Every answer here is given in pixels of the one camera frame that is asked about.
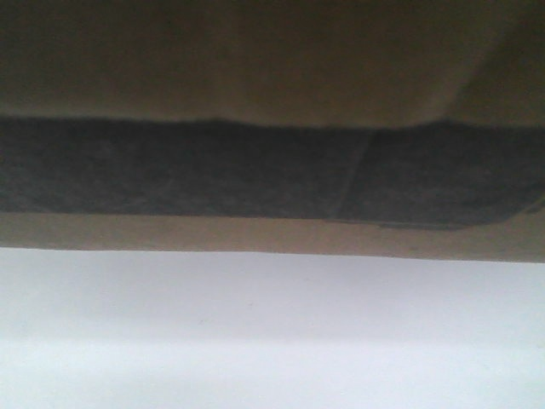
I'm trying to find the brown cardboard box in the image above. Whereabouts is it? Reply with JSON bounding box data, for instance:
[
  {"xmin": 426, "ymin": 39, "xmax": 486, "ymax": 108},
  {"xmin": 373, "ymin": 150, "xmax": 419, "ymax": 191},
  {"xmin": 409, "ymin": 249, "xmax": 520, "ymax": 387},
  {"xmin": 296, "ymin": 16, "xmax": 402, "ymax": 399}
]
[{"xmin": 1, "ymin": 1, "xmax": 544, "ymax": 262}]

